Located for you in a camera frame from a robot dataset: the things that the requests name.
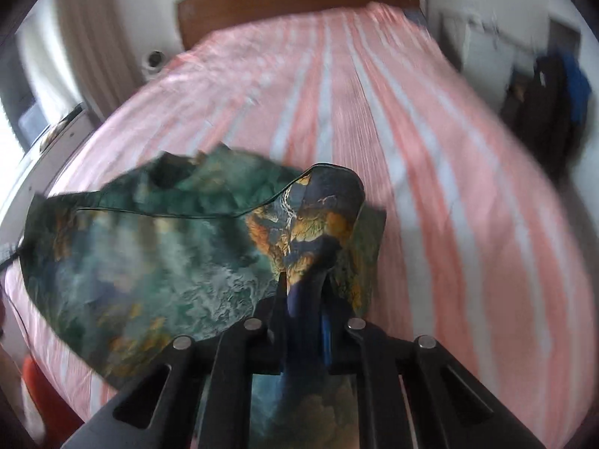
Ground green landscape-print padded jacket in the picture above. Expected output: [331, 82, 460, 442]
[17, 146, 386, 448]

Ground orange fluffy sweater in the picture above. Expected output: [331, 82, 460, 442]
[22, 355, 83, 448]

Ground beige window curtain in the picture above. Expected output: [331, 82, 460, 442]
[56, 0, 142, 120]

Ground black and blue bag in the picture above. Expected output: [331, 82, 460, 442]
[499, 50, 592, 183]

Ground white window-side cabinet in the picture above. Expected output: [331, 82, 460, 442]
[1, 104, 97, 243]

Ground pink white striped bed sheet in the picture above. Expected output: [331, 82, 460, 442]
[6, 3, 598, 448]

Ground white bedside drawer cabinet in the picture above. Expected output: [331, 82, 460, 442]
[439, 12, 537, 110]

